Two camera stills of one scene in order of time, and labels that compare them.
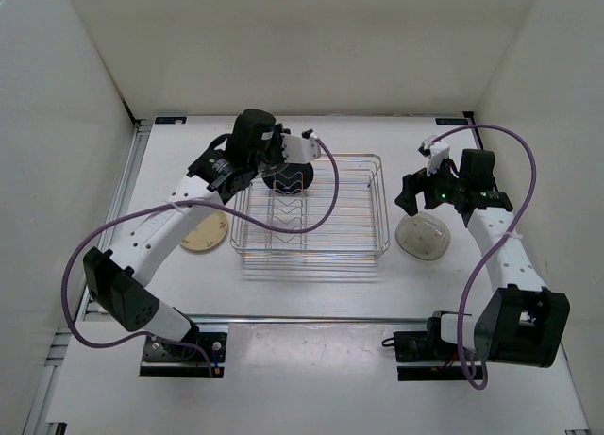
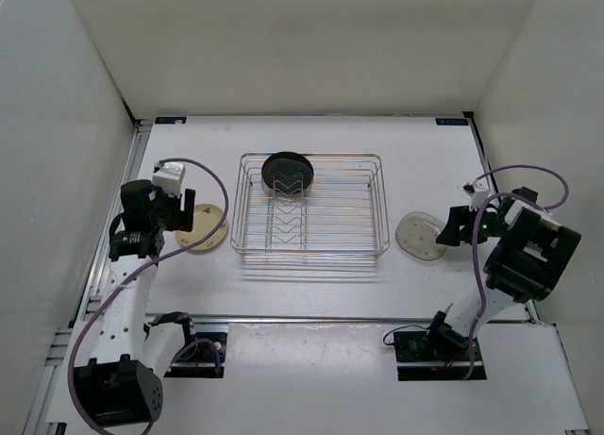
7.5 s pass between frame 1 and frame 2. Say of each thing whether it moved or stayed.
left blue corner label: stayed
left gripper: moved
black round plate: stayed
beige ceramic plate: stayed
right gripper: moved
